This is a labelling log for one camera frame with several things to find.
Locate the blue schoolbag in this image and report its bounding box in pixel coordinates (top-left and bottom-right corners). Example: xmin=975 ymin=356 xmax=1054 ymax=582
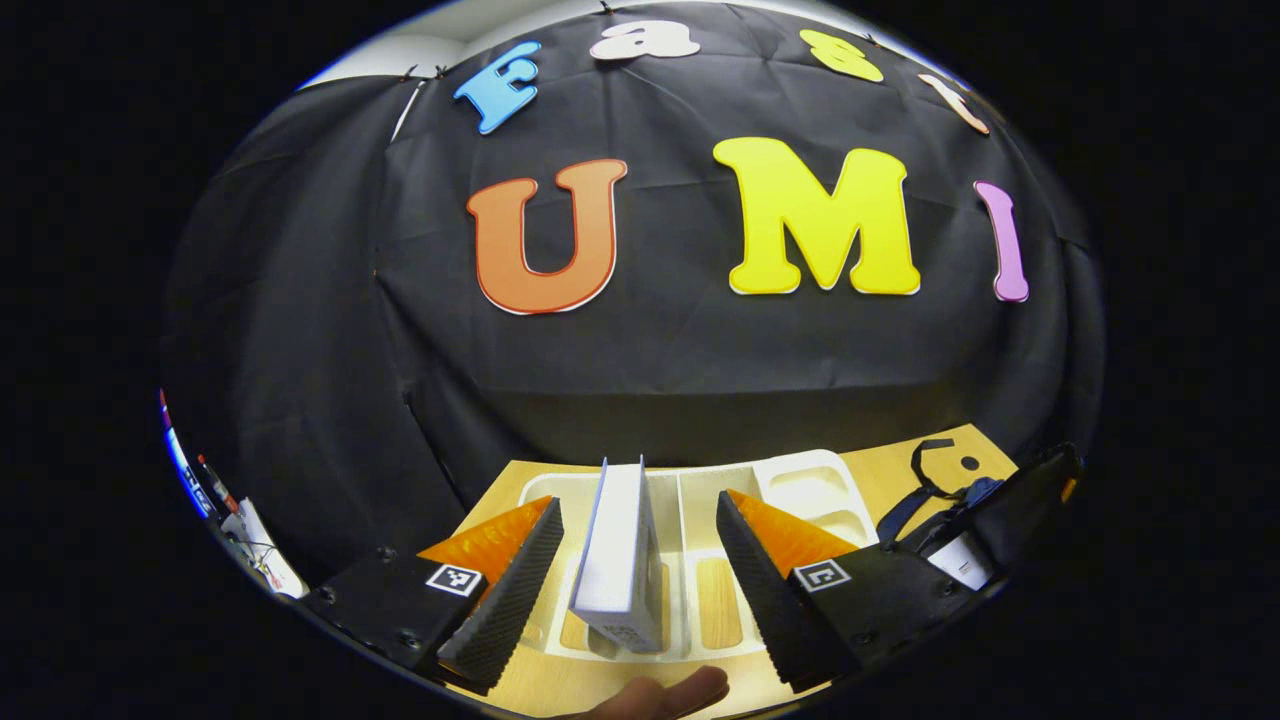
xmin=878 ymin=437 xmax=1087 ymax=601

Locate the white plastic bookshelf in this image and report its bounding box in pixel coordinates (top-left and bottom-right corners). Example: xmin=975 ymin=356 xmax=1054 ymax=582
xmin=515 ymin=448 xmax=881 ymax=663

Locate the lavender spine book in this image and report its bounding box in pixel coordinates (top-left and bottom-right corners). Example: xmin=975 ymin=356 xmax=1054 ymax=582
xmin=570 ymin=455 xmax=667 ymax=655

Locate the small white table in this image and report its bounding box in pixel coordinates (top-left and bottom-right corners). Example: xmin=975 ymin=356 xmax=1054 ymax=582
xmin=220 ymin=498 xmax=309 ymax=601

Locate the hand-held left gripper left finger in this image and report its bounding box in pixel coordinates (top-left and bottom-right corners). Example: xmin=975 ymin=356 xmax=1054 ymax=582
xmin=298 ymin=494 xmax=566 ymax=697

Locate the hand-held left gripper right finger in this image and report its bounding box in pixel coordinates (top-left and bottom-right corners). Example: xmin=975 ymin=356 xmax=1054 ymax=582
xmin=713 ymin=487 xmax=988 ymax=695

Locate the computer monitor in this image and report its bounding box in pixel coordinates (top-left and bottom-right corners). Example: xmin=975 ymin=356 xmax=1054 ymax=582
xmin=158 ymin=388 xmax=219 ymax=521

